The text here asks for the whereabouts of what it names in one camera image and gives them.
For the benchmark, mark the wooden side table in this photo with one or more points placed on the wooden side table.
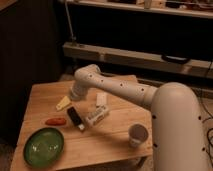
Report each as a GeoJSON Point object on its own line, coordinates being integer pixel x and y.
{"type": "Point", "coordinates": [105, 142]}

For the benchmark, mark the green glass plate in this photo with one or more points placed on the green glass plate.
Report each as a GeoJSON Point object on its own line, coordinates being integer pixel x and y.
{"type": "Point", "coordinates": [43, 148]}

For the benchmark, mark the metal pole stand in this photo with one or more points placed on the metal pole stand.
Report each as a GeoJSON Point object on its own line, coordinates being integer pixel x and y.
{"type": "Point", "coordinates": [73, 38]}

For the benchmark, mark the low wooden shelf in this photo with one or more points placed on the low wooden shelf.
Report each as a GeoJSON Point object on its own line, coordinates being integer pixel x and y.
{"type": "Point", "coordinates": [135, 59]}

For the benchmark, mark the red chili pepper toy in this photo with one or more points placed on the red chili pepper toy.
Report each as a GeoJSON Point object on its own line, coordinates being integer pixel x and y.
{"type": "Point", "coordinates": [56, 121]}

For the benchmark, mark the white labelled tube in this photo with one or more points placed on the white labelled tube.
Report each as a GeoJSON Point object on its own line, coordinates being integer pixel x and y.
{"type": "Point", "coordinates": [95, 117]}

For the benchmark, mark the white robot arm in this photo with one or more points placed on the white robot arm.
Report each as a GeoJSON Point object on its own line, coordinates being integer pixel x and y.
{"type": "Point", "coordinates": [177, 130]}

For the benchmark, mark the small white block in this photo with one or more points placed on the small white block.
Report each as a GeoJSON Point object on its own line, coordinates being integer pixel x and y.
{"type": "Point", "coordinates": [101, 99]}

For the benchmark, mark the cream wedge gripper finger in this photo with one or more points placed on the cream wedge gripper finger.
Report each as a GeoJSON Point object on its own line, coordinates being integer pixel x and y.
{"type": "Point", "coordinates": [64, 102]}

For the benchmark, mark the black handle on shelf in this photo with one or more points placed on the black handle on shelf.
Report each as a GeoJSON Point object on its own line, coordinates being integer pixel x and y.
{"type": "Point", "coordinates": [176, 60]}

